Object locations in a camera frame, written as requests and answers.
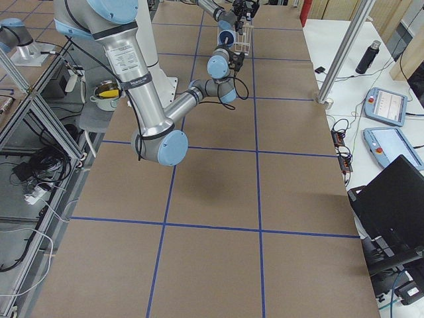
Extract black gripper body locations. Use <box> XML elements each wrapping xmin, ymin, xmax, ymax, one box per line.
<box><xmin>229</xmin><ymin>52</ymin><xmax>245</xmax><ymax>70</ymax></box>
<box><xmin>233</xmin><ymin>0</ymin><xmax>259</xmax><ymax>18</ymax></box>

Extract light blue plastic cup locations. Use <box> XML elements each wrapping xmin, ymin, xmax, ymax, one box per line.
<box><xmin>217</xmin><ymin>29</ymin><xmax>236</xmax><ymax>48</ymax></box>

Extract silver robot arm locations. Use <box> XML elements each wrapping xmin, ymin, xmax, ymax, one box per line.
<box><xmin>191</xmin><ymin>0</ymin><xmax>260</xmax><ymax>35</ymax></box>
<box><xmin>54</xmin><ymin>1</ymin><xmax>244</xmax><ymax>166</ymax></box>

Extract small black device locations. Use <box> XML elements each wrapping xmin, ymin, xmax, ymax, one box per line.
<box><xmin>314</xmin><ymin>66</ymin><xmax>325</xmax><ymax>74</ymax></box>

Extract black water bottle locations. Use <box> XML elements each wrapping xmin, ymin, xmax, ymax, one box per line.
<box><xmin>355</xmin><ymin>40</ymin><xmax>381</xmax><ymax>75</ymax></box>

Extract white pot with yellow item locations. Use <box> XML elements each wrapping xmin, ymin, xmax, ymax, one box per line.
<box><xmin>89</xmin><ymin>80</ymin><xmax>122</xmax><ymax>111</ymax></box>

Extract black usb hub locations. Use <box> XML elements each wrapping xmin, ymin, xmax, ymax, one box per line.
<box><xmin>331</xmin><ymin>130</ymin><xmax>353</xmax><ymax>174</ymax></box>

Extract upper teach pendant tablet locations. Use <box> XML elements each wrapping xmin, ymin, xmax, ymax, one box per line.
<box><xmin>364</xmin><ymin>87</ymin><xmax>408</xmax><ymax>127</ymax></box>

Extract teach pendant tablet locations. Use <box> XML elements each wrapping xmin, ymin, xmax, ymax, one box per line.
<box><xmin>363</xmin><ymin>127</ymin><xmax>423</xmax><ymax>171</ymax></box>
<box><xmin>364</xmin><ymin>87</ymin><xmax>408</xmax><ymax>127</ymax></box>

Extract lower teach pendant tablet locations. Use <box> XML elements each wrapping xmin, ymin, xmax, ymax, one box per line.
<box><xmin>363</xmin><ymin>127</ymin><xmax>423</xmax><ymax>171</ymax></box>

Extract black laptop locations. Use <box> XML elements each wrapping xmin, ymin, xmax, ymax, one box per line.
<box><xmin>348</xmin><ymin>155</ymin><xmax>423</xmax><ymax>248</ymax></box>

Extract white wire cup holder rack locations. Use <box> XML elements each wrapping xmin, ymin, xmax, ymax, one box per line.
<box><xmin>217</xmin><ymin>21</ymin><xmax>254</xmax><ymax>56</ymax></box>

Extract white pedestal base plate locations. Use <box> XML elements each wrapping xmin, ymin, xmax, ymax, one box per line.
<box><xmin>136</xmin><ymin>0</ymin><xmax>178</xmax><ymax>108</ymax></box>

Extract aluminium frame post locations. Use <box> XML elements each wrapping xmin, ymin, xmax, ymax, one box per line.
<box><xmin>316</xmin><ymin>0</ymin><xmax>376</xmax><ymax>107</ymax></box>

